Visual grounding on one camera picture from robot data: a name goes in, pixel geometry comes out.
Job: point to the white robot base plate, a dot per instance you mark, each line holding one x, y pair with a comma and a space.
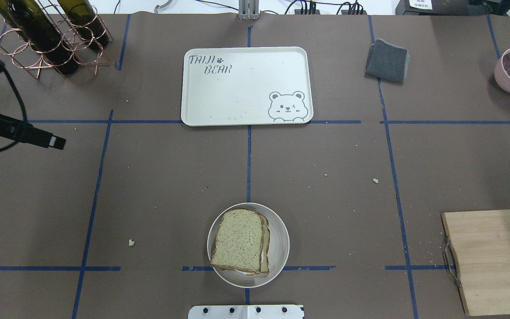
271, 311

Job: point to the cream bear serving tray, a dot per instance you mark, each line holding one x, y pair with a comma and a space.
246, 86

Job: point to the dark green wine bottle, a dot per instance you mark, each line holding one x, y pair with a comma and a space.
34, 26
88, 26

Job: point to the wooden cutting board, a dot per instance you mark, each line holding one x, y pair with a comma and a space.
480, 245

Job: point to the copper wire bottle rack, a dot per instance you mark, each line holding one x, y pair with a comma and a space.
23, 56

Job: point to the brown bread slice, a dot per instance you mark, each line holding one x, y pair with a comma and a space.
265, 248
239, 241

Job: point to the folded grey cloth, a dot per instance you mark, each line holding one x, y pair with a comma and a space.
387, 61

